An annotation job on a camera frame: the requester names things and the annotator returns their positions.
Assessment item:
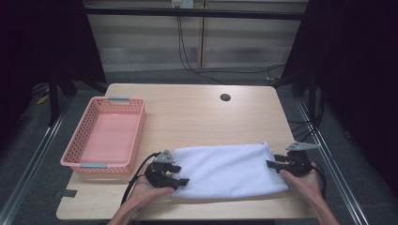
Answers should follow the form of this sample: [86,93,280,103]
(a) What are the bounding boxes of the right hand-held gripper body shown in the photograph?
[281,141,322,178]

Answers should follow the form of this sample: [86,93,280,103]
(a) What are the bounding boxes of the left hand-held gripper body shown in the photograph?
[144,149,176,189]

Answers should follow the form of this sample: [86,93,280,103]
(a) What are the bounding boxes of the white printed towel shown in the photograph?
[171,142,289,200]

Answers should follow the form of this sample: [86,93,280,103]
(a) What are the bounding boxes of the pink plastic basket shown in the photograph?
[59,96,147,175]

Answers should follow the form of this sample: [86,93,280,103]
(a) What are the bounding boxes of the person's left hand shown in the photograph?
[127,170,176,208]

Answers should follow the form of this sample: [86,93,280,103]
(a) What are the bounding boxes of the person's right hand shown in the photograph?
[279,169,324,204]

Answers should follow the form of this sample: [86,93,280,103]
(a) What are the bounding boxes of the black metal stand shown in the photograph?
[269,68,319,121]
[46,70,109,128]

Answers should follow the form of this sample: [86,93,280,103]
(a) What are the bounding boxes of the black tape piece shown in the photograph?
[60,188,78,199]

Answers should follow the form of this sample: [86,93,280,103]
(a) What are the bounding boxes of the black curtain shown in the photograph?
[281,0,398,196]
[0,0,107,153]

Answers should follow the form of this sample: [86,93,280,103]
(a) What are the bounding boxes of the yellow floor object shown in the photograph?
[36,93,51,105]

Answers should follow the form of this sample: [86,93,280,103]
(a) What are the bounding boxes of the black horizontal bar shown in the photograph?
[84,7,307,22]

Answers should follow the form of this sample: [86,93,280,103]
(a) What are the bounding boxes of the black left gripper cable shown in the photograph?
[120,151,161,206]

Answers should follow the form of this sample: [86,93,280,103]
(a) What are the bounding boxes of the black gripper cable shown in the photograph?
[120,151,161,206]
[311,161,328,201]

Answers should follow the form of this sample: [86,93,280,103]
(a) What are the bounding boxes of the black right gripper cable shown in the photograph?
[311,161,328,201]

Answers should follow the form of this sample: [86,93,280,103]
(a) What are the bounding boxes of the black floor cables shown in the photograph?
[286,117,317,147]

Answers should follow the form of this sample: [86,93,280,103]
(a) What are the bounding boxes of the metal floor rail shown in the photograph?
[0,101,69,225]
[295,98,371,225]

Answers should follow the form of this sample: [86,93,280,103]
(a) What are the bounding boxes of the black wall cable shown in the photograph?
[176,14,286,85]

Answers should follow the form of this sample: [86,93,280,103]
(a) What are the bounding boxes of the white wall socket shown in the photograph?
[171,0,195,9]

